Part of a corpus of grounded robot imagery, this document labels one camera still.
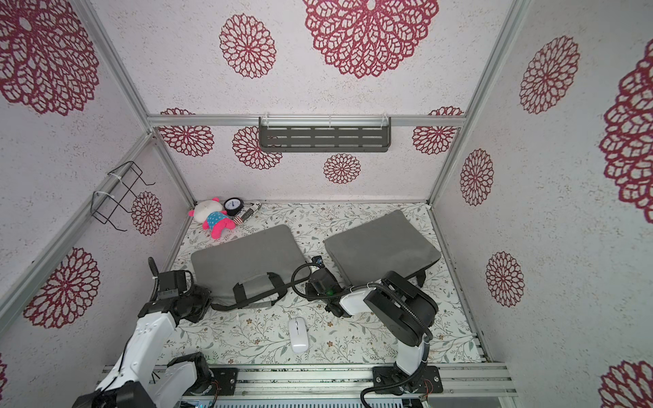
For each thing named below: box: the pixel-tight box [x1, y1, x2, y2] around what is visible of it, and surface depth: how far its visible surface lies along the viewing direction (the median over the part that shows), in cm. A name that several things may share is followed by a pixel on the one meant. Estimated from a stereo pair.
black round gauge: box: [223, 197, 245, 216], surface depth 119 cm
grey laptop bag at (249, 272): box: [190, 224, 310, 312], surface depth 92 cm
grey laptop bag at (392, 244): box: [324, 209, 442, 288], surface depth 103 cm
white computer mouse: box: [288, 316, 309, 355], surface depth 83 cm
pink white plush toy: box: [188, 197, 237, 239], surface depth 110 cm
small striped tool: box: [232, 201, 262, 226], surface depth 115 cm
